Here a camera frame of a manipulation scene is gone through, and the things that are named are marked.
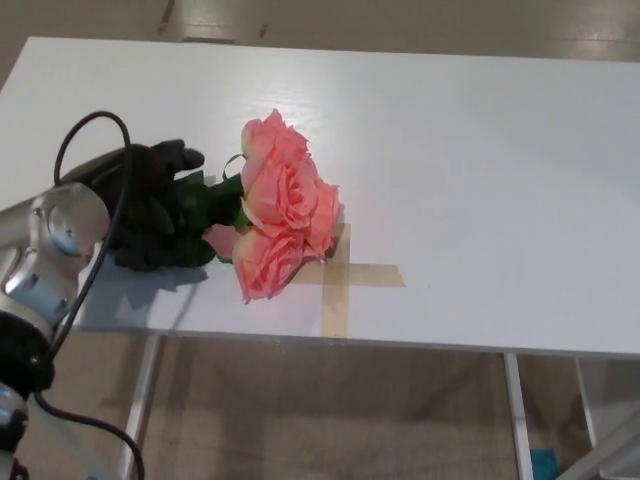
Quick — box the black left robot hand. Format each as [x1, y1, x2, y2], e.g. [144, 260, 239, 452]
[59, 138, 206, 274]

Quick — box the pink rose bouquet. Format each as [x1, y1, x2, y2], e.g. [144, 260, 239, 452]
[160, 108, 343, 303]

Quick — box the white table leg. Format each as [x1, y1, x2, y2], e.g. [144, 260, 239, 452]
[123, 334, 167, 480]
[573, 357, 599, 449]
[503, 353, 534, 480]

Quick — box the beige masking tape strip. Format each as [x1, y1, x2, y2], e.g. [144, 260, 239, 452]
[320, 223, 352, 338]
[292, 263, 407, 290]

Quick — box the teal object on floor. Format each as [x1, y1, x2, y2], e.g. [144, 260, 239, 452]
[530, 447, 559, 480]

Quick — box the black robot wrist cable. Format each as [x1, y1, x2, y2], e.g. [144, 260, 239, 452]
[29, 110, 147, 480]

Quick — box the grey metal stand frame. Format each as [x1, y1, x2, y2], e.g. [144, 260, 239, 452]
[564, 413, 640, 480]

